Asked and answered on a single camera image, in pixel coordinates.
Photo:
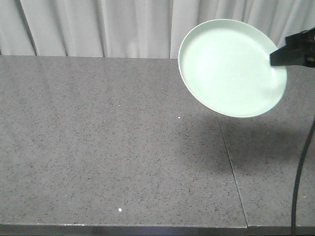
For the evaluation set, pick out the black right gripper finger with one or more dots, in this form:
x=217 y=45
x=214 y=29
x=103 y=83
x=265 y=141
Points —
x=299 y=50

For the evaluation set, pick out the light green round plate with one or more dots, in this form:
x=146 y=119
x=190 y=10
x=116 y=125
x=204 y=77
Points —
x=225 y=64

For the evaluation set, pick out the white pleated curtain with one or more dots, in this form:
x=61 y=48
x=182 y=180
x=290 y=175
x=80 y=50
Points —
x=134 y=28

